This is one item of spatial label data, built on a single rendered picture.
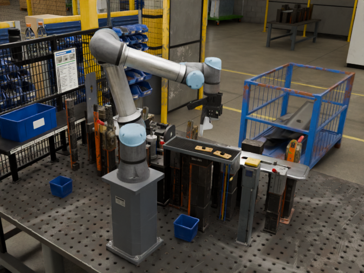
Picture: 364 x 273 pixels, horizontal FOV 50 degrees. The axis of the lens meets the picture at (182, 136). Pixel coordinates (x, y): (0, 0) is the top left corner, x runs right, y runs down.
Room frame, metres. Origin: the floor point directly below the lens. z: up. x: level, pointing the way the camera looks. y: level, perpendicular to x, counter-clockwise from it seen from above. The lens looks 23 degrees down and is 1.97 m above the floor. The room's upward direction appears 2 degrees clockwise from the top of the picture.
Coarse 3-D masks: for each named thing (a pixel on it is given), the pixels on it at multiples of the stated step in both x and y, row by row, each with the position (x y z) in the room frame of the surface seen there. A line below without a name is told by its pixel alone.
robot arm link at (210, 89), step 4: (204, 84) 1.73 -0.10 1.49; (208, 84) 1.71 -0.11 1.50; (212, 84) 1.77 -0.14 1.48; (216, 84) 1.71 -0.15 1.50; (204, 88) 1.72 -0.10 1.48; (208, 88) 1.71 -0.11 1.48; (212, 88) 1.70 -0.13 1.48; (216, 88) 1.71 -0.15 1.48; (208, 92) 1.71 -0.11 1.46; (212, 92) 1.70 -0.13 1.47; (216, 92) 1.71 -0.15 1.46
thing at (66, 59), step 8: (64, 48) 2.68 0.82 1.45; (72, 48) 2.75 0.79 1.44; (56, 56) 2.61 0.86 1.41; (64, 56) 2.68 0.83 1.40; (72, 56) 2.74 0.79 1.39; (56, 64) 2.60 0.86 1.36; (64, 64) 2.67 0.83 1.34; (72, 64) 2.74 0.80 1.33; (56, 72) 2.59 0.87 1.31; (64, 72) 2.66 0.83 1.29; (72, 72) 2.73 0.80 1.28; (56, 80) 2.59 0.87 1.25; (64, 80) 2.66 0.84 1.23; (72, 80) 2.73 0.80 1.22; (64, 88) 2.65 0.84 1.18; (72, 88) 2.72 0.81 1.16
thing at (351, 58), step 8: (360, 0) 9.01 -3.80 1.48; (360, 8) 8.99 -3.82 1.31; (360, 16) 8.97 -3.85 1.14; (360, 24) 8.95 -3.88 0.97; (352, 32) 9.04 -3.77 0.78; (360, 32) 8.93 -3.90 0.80; (352, 40) 9.02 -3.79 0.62; (360, 40) 8.91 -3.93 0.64; (352, 48) 8.99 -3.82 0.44; (360, 48) 8.89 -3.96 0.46; (352, 56) 8.97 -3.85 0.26; (360, 56) 8.87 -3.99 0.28; (352, 64) 8.96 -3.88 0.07; (360, 64) 8.84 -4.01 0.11
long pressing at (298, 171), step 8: (160, 136) 2.26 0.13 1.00; (248, 152) 2.06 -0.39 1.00; (240, 160) 1.95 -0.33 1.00; (264, 160) 1.96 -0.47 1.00; (272, 160) 1.97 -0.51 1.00; (280, 160) 1.97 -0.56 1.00; (264, 168) 1.86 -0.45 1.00; (296, 168) 1.88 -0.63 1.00; (304, 168) 1.88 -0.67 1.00; (288, 176) 1.79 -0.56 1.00; (296, 176) 1.78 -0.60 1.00; (304, 176) 1.80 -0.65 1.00
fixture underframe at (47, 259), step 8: (8, 232) 2.26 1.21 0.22; (16, 232) 2.31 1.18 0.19; (48, 248) 1.66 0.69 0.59; (0, 256) 2.00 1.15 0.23; (8, 256) 2.00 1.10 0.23; (48, 256) 1.66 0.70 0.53; (56, 256) 1.68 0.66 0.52; (0, 264) 2.17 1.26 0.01; (8, 264) 1.94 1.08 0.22; (16, 264) 1.93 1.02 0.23; (24, 264) 1.93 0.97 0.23; (48, 264) 1.67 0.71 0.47; (56, 264) 1.67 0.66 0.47; (16, 272) 1.89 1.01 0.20; (24, 272) 1.86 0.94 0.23; (32, 272) 1.86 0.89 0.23; (48, 272) 1.67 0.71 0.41; (56, 272) 1.67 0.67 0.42; (64, 272) 1.71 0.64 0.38; (80, 272) 1.88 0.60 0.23; (88, 272) 1.88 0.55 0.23
